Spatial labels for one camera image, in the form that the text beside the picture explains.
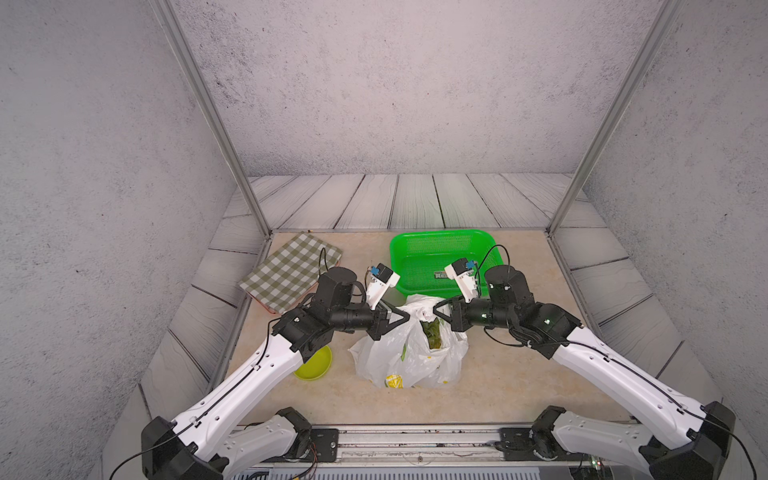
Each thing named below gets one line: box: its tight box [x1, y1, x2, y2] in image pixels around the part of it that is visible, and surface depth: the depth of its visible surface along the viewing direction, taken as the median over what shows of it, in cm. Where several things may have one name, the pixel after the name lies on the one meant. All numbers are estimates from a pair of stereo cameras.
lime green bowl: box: [294, 345, 333, 381], surface depth 84 cm
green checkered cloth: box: [238, 232, 343, 314], surface depth 113 cm
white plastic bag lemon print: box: [348, 294, 469, 389], surface depth 69 cm
